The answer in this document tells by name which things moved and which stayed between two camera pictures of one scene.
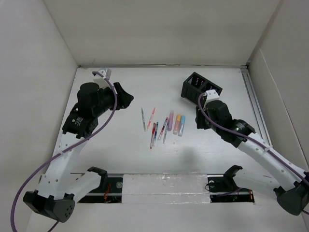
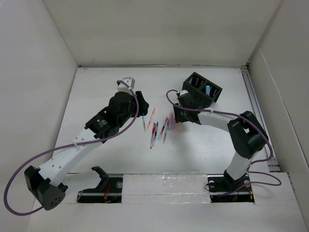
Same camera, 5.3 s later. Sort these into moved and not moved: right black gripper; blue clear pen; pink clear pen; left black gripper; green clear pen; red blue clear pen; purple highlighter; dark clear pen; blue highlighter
Moved: right black gripper; left black gripper; blue highlighter
Not moved: blue clear pen; pink clear pen; green clear pen; red blue clear pen; purple highlighter; dark clear pen
